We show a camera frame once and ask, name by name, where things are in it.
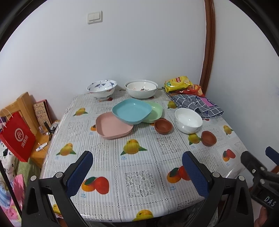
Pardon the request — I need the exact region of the brown clay cup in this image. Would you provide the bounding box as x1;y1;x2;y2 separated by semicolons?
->
201;130;217;147
154;118;173;135

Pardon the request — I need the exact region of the plain white bowl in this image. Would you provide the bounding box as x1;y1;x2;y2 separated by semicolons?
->
175;108;202;134

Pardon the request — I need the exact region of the pink square plate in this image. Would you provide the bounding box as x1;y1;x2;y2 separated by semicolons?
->
96;112;133;140

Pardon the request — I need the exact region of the green square plate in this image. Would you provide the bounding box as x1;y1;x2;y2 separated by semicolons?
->
143;101;163;123

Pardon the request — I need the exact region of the blue square plate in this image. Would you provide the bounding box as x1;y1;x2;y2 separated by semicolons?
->
112;98;152;125

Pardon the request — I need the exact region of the grey checked folded cloth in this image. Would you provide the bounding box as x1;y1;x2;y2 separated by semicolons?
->
168;94;224;119

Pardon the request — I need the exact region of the red paper bag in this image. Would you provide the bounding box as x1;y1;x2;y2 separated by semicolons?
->
1;112;36;162

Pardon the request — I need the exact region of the patterned cardboard box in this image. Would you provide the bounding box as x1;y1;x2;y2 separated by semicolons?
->
33;99;52;127

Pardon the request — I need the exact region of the fruit print tablecloth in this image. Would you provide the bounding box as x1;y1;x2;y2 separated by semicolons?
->
41;91;246;222

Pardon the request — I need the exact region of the orange chips bag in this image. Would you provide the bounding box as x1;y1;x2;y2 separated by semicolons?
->
177;85;204;97

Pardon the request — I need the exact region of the yellow chips bag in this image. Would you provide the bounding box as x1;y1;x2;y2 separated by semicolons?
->
164;76;193;93

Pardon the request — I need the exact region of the blue patterned white bowl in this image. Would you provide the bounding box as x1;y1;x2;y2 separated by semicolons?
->
86;79;117;101

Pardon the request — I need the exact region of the large white lemon bowl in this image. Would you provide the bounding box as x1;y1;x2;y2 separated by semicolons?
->
125;79;158;99

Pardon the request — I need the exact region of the brown door frame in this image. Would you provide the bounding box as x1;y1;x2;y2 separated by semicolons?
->
199;0;216;94

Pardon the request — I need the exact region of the white wall switch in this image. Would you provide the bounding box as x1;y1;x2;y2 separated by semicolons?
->
87;11;103;24

